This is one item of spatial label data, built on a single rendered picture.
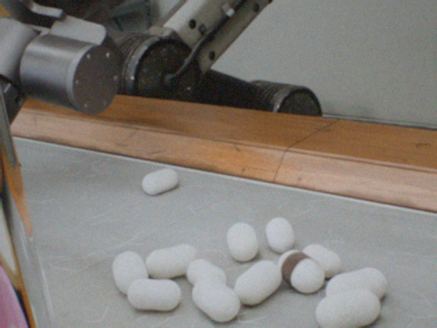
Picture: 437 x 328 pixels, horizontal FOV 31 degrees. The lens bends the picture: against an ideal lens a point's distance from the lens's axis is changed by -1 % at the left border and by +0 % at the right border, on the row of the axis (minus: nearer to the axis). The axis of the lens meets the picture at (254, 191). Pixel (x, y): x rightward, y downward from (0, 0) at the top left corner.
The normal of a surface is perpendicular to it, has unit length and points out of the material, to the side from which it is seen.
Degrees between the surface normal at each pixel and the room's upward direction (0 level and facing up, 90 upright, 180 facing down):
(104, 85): 98
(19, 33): 61
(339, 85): 88
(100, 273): 0
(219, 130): 0
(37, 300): 90
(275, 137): 0
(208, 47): 90
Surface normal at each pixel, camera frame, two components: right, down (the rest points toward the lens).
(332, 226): -0.11, -0.92
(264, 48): -0.59, 0.36
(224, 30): 0.69, 0.20
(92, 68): 0.85, 0.25
